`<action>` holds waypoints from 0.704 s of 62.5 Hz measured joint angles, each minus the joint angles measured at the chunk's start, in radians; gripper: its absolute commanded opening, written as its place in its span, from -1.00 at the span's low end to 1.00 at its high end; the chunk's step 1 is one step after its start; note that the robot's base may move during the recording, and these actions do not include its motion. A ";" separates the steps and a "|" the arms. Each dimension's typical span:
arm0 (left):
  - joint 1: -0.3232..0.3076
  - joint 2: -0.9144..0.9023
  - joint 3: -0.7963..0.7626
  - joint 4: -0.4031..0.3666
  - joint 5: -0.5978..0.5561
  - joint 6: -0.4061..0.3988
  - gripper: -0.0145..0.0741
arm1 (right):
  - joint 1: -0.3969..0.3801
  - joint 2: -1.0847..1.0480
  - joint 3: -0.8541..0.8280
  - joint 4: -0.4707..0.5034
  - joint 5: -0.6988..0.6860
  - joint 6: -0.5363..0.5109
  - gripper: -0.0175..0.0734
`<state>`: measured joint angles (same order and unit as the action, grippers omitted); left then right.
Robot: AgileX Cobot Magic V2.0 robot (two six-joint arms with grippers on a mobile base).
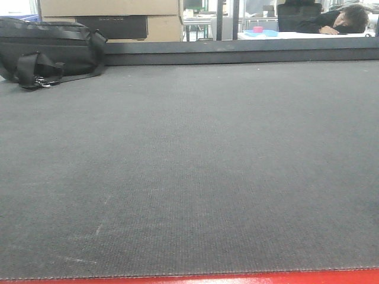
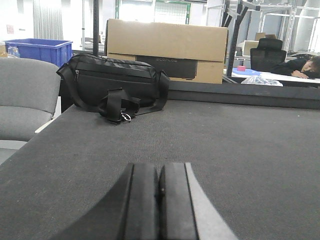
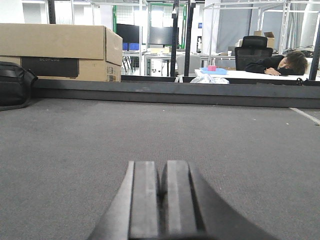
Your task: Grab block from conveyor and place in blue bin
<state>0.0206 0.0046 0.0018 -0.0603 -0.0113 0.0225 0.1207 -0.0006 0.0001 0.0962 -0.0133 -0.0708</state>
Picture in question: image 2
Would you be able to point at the person in black clothes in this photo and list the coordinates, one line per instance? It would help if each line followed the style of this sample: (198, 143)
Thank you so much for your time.
(299, 68)

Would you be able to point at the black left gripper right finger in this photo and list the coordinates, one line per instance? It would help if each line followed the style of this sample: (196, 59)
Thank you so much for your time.
(186, 213)

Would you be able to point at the blue plastic crate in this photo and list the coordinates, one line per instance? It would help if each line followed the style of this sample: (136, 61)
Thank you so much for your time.
(53, 51)

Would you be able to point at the grey chair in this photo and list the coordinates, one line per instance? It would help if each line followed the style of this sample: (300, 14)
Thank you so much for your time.
(29, 91)

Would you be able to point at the large cardboard box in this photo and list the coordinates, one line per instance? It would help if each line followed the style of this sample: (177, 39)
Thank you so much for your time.
(189, 53)

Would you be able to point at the clear plastic bag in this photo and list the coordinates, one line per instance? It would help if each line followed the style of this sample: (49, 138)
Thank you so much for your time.
(259, 80)

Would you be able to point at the black shoulder bag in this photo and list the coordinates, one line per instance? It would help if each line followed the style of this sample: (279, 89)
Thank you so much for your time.
(118, 90)

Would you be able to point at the black mesh office chair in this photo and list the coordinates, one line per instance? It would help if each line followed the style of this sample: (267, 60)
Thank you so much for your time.
(267, 54)

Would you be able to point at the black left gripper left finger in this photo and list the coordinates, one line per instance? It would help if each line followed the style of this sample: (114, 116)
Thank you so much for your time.
(128, 211)

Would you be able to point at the white table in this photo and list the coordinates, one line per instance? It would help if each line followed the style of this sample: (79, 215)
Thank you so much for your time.
(271, 76)

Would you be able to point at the black vertical post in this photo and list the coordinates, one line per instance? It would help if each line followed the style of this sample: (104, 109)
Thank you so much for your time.
(96, 7)

